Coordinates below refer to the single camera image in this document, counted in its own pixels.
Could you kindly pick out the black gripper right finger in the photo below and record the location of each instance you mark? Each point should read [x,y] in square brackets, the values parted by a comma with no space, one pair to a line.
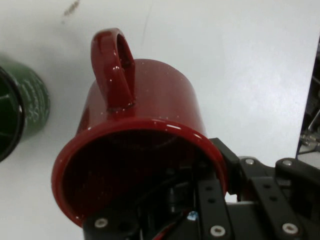
[272,190]

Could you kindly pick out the red enamel mug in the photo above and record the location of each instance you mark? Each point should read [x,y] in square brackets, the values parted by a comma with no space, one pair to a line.
[162,100]

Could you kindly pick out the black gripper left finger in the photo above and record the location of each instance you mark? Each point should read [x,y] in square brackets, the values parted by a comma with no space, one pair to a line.
[212,212]

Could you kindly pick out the dark green enamel mug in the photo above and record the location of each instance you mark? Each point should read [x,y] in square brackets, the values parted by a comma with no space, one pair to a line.
[32,100]

